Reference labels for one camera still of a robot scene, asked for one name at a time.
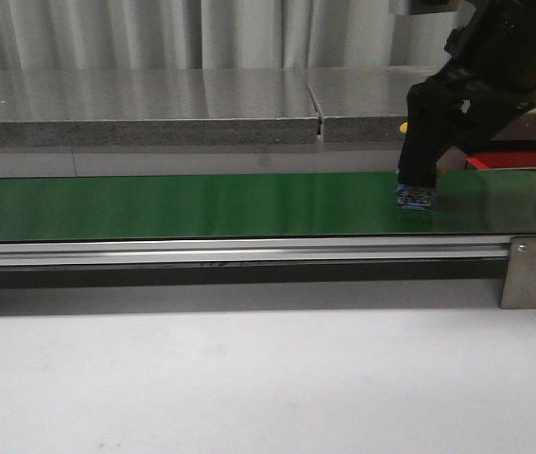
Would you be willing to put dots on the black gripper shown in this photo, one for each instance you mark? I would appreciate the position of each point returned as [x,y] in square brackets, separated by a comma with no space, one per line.
[489,81]

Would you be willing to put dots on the steel conveyor support bracket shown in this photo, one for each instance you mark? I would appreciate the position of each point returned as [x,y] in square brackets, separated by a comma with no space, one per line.
[519,290]

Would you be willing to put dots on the left grey stone slab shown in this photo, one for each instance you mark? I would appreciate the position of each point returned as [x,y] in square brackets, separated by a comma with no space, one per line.
[182,107]

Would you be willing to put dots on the aluminium conveyor frame rail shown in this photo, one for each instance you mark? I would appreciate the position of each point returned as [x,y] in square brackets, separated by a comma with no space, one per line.
[297,249]

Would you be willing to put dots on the green conveyor belt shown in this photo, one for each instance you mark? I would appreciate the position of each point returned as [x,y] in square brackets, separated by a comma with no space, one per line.
[260,205]

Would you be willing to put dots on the grey curtain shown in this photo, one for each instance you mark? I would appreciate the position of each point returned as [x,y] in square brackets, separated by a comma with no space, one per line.
[219,34]

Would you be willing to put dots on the red plastic bin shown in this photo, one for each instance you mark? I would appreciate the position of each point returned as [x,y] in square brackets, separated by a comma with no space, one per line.
[504,154]

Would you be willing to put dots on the grey stone slab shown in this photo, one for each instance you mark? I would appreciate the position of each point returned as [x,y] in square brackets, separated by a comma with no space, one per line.
[182,107]
[369,104]

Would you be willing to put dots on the right grey stone slab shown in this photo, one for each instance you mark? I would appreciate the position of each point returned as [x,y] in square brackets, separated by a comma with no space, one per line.
[369,104]

